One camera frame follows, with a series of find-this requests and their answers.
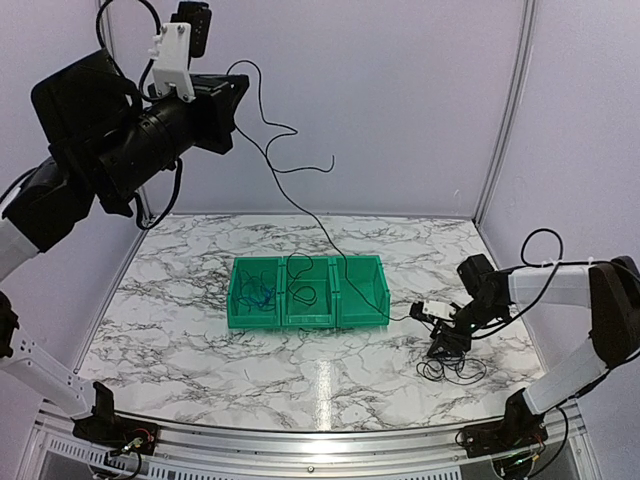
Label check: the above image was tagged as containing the dark blue cable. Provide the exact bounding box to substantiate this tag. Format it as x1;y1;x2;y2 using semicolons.
444;355;489;387
417;357;464;384

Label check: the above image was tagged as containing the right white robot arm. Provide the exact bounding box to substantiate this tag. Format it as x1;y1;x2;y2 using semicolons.
415;248;639;455

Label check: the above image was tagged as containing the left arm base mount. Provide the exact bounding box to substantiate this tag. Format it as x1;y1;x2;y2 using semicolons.
73;416;160;455

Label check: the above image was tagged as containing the right green bin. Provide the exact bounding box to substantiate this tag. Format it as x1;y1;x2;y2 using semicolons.
332;255;391;329

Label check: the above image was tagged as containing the front aluminium rail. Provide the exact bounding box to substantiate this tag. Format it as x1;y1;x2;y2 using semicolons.
29;394;596;480

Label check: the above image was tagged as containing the aluminium frame post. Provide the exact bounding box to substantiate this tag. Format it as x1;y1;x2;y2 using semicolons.
473;0;539;227
95;0;153;229

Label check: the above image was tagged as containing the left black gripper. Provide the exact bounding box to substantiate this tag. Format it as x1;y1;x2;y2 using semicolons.
85;70;251;202

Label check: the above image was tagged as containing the right aluminium frame post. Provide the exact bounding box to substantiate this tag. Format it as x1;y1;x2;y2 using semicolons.
473;0;539;227

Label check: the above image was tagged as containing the left aluminium frame post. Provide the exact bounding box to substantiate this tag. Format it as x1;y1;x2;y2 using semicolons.
95;0;153;229

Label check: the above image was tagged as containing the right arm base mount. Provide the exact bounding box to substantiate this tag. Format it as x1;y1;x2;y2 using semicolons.
455;420;548;458

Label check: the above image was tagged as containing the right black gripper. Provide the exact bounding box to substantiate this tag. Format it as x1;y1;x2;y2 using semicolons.
427;296;507;358

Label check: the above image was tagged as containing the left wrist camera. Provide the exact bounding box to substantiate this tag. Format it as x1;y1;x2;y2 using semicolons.
149;1;212;103

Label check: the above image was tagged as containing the middle green bin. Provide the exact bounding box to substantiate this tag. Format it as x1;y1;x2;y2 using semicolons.
281;253;337;330

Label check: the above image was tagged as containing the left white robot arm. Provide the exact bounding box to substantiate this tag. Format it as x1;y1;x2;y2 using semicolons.
1;1;249;277

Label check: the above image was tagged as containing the light blue cable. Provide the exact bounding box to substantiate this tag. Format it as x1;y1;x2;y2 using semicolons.
237;269;279;309

